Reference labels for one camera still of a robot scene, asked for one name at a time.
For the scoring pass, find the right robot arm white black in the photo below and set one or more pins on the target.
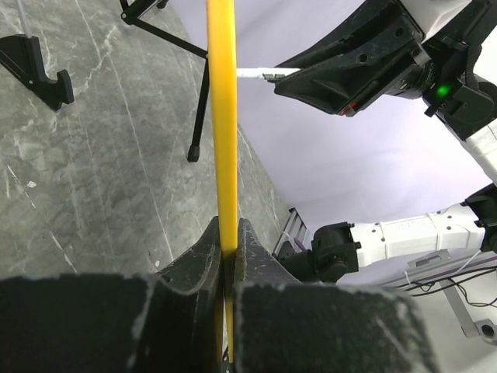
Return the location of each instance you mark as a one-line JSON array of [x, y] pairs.
[[425, 178]]

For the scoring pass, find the yellow framed whiteboard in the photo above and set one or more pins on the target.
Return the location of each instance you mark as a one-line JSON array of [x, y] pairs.
[[221, 47]]

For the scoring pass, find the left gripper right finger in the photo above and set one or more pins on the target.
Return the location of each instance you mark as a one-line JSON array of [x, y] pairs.
[[283, 325]]

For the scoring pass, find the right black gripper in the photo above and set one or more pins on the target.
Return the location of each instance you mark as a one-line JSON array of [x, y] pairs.
[[365, 56]]

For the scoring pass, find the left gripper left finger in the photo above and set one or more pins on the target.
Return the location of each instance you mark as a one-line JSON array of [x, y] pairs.
[[170, 321]]

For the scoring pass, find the white whiteboard marker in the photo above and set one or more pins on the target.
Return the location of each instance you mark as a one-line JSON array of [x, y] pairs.
[[268, 74]]

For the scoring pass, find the black music stand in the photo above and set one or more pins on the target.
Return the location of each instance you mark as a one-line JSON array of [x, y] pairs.
[[189, 66]]

